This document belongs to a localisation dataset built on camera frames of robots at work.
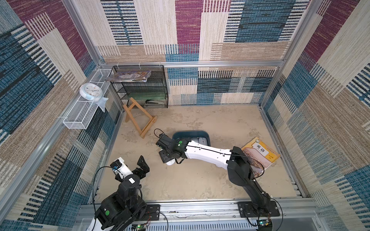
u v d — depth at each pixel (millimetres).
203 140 977
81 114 916
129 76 866
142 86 1082
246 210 730
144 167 642
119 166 576
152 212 734
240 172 510
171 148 636
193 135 1021
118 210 495
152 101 1103
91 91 754
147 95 1116
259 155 916
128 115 928
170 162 744
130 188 502
